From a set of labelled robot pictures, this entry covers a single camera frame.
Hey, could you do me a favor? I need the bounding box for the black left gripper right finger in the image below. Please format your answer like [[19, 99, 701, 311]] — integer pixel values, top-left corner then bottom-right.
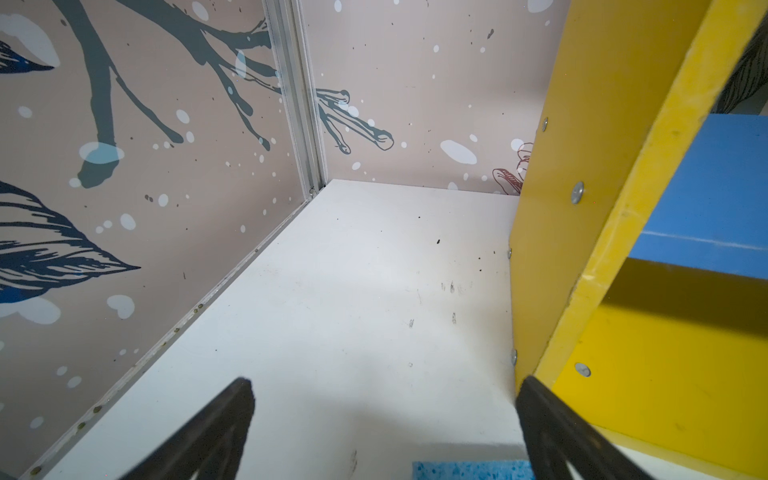
[[516, 376, 650, 480]]

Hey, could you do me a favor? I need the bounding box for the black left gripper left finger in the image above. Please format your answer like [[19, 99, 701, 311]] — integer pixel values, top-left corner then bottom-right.
[[122, 377, 255, 480]]

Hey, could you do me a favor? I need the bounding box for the light blue sponge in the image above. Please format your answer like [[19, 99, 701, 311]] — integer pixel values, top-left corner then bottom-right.
[[412, 460, 535, 480]]

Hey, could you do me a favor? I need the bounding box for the yellow shelf unit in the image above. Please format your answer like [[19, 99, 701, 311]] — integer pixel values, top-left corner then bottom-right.
[[509, 1, 767, 479]]

